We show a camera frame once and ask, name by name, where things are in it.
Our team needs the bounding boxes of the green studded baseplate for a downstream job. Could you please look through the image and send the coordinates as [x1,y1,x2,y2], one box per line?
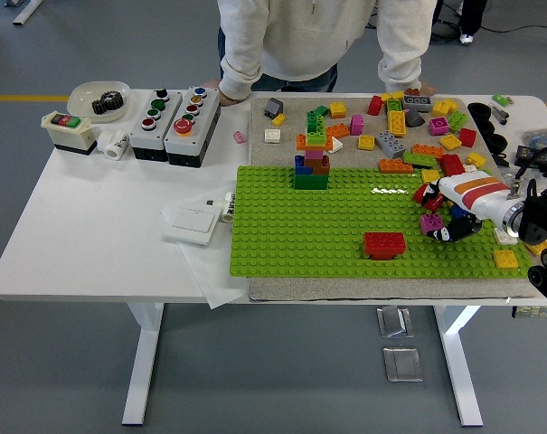
[229,165,534,279]

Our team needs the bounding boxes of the black electronic module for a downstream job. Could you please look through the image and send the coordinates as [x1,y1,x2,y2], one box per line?
[514,144,547,178]

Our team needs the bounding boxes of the grey two-by-four brick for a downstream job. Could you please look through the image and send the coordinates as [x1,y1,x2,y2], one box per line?
[374,129,408,159]

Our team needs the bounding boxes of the white pipe tee fitting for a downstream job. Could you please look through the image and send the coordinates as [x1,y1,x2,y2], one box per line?
[96,129,130,161]

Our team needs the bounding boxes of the magenta two-by-two brick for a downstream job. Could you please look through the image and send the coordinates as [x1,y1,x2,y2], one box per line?
[420,213,444,236]

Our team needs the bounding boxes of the person's right hand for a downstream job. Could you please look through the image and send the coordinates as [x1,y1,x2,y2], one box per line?
[203,78,250,108]

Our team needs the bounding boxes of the long green brick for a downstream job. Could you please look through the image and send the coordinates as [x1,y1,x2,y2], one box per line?
[401,151,439,169]

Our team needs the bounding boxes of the control box with emergency stop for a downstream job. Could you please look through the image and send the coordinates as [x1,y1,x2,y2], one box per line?
[164,85,222,168]

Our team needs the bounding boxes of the white table leg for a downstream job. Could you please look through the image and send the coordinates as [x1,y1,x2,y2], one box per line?
[121,302,165,427]
[433,306,485,429]

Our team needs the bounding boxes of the metal hand tool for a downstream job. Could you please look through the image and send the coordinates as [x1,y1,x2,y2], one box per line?
[488,103,510,127]

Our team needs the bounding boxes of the person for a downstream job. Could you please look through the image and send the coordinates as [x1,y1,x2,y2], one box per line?
[457,0,489,46]
[202,0,439,108]

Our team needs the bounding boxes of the black floor cable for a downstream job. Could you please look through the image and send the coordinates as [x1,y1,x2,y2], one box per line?
[478,17,547,35]

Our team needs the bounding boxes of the desk control panel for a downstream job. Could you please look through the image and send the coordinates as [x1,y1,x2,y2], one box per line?
[511,306,547,320]

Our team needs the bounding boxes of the three-button control box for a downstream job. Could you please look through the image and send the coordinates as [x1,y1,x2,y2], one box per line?
[128,87,184,163]

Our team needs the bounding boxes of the translucent white sheet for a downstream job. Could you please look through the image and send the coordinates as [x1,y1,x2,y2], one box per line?
[160,193,250,311]

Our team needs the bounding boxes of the grey-brown mat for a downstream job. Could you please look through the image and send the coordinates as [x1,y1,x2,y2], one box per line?
[247,96,539,303]

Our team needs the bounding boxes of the multicoloured brick tower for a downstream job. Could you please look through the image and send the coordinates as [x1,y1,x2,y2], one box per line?
[293,111,335,191]

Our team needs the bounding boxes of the red two-by-four brick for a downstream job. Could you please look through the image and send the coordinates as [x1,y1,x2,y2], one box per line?
[362,231,408,262]
[438,153,467,178]

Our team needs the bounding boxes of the white bowl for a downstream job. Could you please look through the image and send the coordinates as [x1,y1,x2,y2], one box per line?
[67,80,132,124]

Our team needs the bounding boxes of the white furniture foot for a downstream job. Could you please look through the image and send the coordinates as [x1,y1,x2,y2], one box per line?
[11,0,43,27]

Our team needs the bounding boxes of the bagged blue cable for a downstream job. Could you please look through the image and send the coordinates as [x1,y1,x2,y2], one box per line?
[519,128,547,150]

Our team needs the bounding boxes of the black metal gears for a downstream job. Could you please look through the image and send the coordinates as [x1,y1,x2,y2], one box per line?
[90,90,126,117]

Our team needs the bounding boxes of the long yellow brick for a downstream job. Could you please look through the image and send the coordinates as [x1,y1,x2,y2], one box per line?
[387,109,409,138]

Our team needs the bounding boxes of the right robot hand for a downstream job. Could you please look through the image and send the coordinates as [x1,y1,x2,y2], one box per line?
[419,170,523,245]

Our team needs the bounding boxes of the metal floor socket cover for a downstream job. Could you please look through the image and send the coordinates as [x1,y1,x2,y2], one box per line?
[375,306,414,339]
[382,345,424,383]

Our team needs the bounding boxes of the beige red-green switch box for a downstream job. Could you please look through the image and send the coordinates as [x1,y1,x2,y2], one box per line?
[41,111,98,156]

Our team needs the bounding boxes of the grey brick with rings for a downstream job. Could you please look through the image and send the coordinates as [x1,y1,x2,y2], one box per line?
[402,95,434,113]

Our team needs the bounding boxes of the white table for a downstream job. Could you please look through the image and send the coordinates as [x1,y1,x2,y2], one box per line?
[0,89,547,429]

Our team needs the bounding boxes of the person's left hand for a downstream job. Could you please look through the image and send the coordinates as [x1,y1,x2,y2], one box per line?
[410,81,439,98]

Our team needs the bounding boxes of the white wall switch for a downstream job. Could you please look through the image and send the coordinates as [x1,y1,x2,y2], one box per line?
[164,205,220,247]

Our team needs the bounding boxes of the small white printed fitting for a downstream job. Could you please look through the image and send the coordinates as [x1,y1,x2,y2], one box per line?
[219,192,237,223]

